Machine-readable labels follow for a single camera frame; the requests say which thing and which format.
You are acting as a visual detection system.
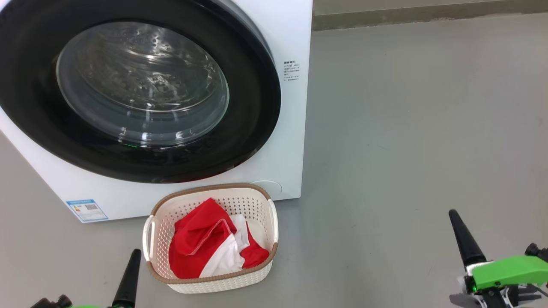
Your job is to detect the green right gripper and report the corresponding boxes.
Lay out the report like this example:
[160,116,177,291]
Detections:
[448,209,548,308]

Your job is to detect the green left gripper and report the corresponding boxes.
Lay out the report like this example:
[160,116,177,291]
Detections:
[68,249,142,308]

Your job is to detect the red and white garment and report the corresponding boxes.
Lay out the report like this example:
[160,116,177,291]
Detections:
[168,198,270,279]

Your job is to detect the black round washer door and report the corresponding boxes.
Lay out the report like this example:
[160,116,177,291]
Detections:
[0,0,282,184]

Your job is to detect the cream perforated basket brown rim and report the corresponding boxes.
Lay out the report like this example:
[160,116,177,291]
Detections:
[142,183,280,294]

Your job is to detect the white washing machine body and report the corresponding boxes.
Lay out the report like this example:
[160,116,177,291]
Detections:
[0,0,314,224]

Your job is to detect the blue energy label sticker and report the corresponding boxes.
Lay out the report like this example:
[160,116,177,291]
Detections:
[66,199,109,223]

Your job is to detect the round white filter cover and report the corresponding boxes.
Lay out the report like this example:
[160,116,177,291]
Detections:
[250,180,283,201]

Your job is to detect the grey skirting board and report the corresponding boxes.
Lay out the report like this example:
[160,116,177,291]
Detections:
[313,0,548,31]

